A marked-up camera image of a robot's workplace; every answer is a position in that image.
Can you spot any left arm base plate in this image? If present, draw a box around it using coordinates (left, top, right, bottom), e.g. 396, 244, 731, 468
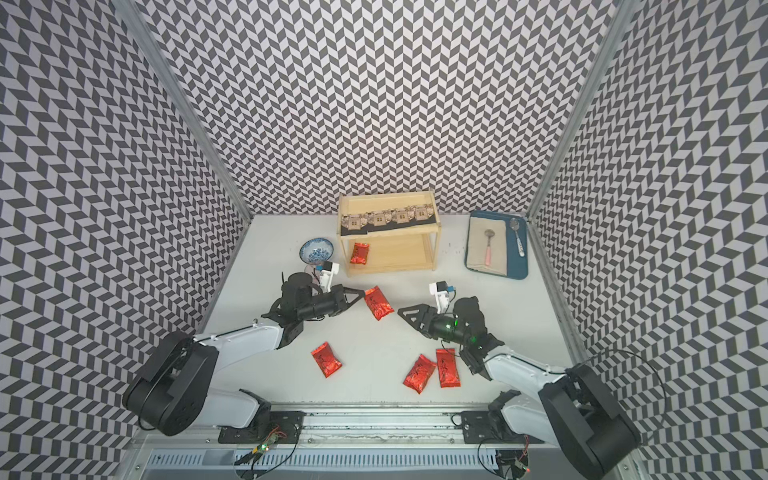
218, 411, 305, 445

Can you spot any wooden two-tier shelf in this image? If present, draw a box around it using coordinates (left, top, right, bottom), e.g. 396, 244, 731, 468
337, 190, 441, 276

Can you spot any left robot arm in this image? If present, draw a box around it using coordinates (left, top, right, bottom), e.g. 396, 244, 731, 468
122, 272, 365, 436

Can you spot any pink handled spoon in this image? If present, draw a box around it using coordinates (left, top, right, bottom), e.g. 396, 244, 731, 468
484, 229, 495, 267

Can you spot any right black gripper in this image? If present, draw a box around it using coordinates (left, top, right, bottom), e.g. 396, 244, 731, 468
397, 306, 470, 348

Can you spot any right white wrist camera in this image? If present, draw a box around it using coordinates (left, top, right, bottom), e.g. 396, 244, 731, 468
429, 281, 456, 314

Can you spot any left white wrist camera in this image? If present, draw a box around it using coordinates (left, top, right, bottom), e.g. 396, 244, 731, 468
315, 261, 339, 293

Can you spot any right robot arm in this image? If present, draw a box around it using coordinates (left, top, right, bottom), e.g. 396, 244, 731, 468
398, 297, 642, 479

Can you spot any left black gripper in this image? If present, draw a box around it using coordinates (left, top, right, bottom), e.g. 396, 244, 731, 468
300, 286, 366, 323

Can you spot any white handled spoon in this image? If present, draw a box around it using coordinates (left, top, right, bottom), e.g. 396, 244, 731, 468
509, 217, 526, 258

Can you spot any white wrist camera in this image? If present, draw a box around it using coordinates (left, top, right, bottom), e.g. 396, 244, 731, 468
429, 281, 456, 314
315, 261, 339, 293

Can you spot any blue white ceramic bowl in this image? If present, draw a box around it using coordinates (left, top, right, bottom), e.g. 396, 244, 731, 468
299, 238, 334, 266

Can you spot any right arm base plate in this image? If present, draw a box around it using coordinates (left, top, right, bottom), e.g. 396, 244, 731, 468
451, 410, 543, 445

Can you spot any red tea bag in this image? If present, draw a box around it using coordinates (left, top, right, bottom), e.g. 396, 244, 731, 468
349, 243, 370, 265
364, 286, 394, 321
403, 354, 437, 394
312, 342, 343, 378
436, 348, 461, 388

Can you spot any aluminium front rail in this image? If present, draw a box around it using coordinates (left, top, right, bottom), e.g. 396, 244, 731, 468
129, 404, 552, 454

